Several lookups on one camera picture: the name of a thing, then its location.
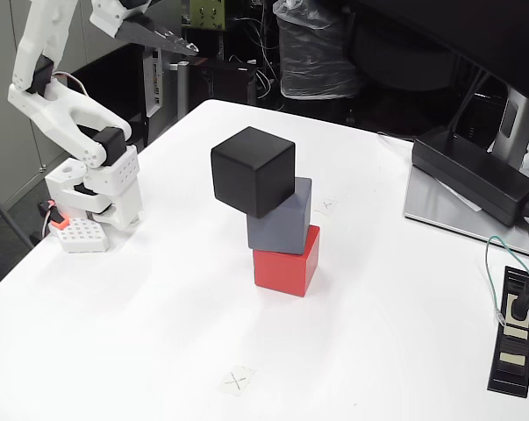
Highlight black cube block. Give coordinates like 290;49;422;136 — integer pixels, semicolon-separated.
210;125;297;219

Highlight grey cube block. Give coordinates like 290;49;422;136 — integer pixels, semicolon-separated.
246;176;313;256

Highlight yellow-green perforated panel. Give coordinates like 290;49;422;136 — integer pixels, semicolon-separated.
189;0;226;31

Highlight black computer tower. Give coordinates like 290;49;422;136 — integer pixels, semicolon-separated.
66;41;164;159

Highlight black equipment box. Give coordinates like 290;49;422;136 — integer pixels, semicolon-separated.
189;56;259;106

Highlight plastic-wrapped black bin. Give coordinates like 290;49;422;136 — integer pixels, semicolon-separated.
272;0;361;101

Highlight white perforated table clamp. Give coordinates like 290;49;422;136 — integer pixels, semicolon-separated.
55;217;111;254

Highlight red cube block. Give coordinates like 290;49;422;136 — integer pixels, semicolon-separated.
253;225;321;298

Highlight black monitor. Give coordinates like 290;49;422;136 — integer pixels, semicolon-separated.
351;0;529;115

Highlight black power adapter brick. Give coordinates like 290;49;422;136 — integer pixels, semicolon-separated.
411;125;529;227

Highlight silver monitor stand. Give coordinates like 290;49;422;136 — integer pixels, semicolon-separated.
487;85;529;170

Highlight black power plug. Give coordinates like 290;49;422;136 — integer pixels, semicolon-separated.
511;267;529;319

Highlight black power strip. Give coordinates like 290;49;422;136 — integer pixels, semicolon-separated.
486;265;529;399

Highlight orange cable connector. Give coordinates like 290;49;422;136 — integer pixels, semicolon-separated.
46;200;70;230

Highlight silver monitor base plate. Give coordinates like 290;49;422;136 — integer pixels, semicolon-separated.
403;164;529;260

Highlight green wire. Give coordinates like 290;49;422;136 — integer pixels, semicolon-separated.
484;235;529;326

